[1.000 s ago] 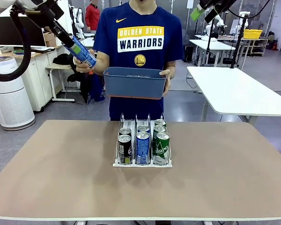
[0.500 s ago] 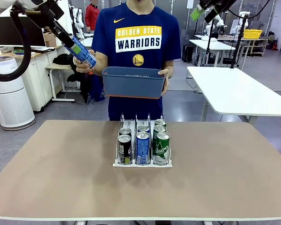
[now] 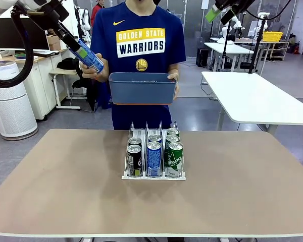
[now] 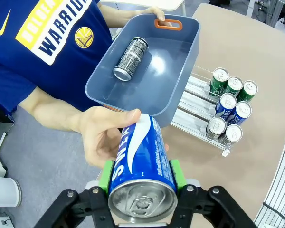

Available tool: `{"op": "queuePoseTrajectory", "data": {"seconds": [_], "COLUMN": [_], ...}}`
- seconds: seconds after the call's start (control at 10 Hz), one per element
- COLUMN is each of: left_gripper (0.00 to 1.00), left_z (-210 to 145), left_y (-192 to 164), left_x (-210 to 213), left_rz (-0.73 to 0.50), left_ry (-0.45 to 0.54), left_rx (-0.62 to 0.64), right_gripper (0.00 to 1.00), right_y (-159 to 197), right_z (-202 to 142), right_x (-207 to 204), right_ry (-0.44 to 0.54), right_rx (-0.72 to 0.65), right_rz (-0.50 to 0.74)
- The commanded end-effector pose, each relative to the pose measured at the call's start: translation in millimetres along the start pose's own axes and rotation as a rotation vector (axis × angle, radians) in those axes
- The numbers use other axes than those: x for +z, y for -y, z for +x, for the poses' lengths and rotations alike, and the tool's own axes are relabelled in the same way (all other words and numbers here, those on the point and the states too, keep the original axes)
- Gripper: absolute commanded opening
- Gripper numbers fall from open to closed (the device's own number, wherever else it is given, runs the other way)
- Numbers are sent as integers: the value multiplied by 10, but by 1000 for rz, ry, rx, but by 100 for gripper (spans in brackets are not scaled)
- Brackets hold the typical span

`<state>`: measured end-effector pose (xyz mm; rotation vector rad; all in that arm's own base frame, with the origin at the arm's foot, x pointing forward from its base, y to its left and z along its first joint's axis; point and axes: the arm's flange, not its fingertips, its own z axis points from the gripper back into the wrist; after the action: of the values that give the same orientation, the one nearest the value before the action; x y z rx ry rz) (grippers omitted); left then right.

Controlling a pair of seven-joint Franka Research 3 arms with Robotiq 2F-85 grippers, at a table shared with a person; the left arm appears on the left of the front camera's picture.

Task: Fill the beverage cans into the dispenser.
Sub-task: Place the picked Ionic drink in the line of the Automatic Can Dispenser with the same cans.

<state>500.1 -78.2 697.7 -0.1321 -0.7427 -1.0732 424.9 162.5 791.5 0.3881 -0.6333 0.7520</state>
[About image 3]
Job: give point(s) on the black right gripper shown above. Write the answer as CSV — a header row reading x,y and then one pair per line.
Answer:
x,y
234,3

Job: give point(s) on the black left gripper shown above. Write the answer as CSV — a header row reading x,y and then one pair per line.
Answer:
x,y
65,36

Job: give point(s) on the blue soda can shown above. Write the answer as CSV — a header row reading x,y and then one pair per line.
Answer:
x,y
154,158
91,59
155,138

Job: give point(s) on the blue-grey plastic bin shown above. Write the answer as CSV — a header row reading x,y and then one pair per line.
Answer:
x,y
141,92

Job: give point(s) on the green Chilsung cider can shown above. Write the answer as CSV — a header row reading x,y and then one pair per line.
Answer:
x,y
172,138
174,158
173,131

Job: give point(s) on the person's left forearm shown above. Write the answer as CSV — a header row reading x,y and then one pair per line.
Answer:
x,y
174,68

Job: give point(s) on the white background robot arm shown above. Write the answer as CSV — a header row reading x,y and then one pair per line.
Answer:
x,y
262,16
84,22
236,24

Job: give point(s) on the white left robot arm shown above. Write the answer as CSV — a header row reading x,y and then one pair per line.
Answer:
x,y
0,7

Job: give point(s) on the clear white can dispenser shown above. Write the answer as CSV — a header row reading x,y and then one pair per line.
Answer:
x,y
154,177

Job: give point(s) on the person's right hand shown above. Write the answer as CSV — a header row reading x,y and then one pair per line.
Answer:
x,y
91,74

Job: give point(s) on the person's left hand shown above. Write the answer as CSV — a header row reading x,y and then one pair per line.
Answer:
x,y
173,76

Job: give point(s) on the black hat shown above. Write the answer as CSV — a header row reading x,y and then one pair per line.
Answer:
x,y
67,64

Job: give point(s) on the small white side table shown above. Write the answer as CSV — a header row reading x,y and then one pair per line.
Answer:
x,y
63,72

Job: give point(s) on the brown cardboard box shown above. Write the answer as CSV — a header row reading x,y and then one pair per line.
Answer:
x,y
53,45

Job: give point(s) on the distant white table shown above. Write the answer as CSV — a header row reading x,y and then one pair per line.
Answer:
x,y
232,48

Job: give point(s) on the person in red jacket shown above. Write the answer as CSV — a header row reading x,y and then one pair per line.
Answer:
x,y
96,11

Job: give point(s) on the black chair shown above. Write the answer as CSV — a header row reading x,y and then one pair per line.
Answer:
x,y
89,98

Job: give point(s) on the white desk cabinet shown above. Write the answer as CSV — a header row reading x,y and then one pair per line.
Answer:
x,y
40,83

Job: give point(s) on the black tripod stand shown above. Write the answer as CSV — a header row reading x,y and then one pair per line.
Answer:
x,y
255,58

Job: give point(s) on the yellow crate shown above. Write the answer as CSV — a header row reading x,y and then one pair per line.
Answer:
x,y
272,37

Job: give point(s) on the green dish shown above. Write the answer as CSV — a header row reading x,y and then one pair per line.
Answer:
x,y
19,55

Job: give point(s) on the wooden shelf cart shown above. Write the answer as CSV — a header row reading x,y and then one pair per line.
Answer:
x,y
277,50

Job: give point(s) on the person in blue shirt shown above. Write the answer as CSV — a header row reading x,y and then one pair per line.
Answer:
x,y
146,20

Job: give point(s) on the red fire extinguisher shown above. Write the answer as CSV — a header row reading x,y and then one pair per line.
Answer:
x,y
295,49

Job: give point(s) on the white air purifier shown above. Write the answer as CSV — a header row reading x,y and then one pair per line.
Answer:
x,y
10,100

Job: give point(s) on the large white table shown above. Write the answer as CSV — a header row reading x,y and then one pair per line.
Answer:
x,y
255,98

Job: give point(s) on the black Pepsi can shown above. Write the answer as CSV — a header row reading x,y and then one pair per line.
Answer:
x,y
134,158
135,140

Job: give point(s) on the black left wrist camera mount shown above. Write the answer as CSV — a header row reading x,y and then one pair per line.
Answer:
x,y
50,12

